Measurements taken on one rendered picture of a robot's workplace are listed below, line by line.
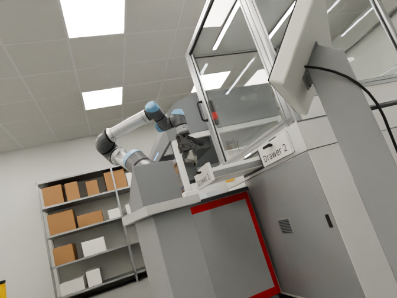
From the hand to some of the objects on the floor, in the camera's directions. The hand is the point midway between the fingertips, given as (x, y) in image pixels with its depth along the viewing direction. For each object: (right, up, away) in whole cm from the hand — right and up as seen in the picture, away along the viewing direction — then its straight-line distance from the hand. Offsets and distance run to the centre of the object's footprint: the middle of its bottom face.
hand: (195, 163), depth 181 cm
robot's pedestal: (+5, -89, -55) cm, 105 cm away
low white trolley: (+20, -102, +18) cm, 105 cm away
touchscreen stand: (+71, -59, -96) cm, 133 cm away
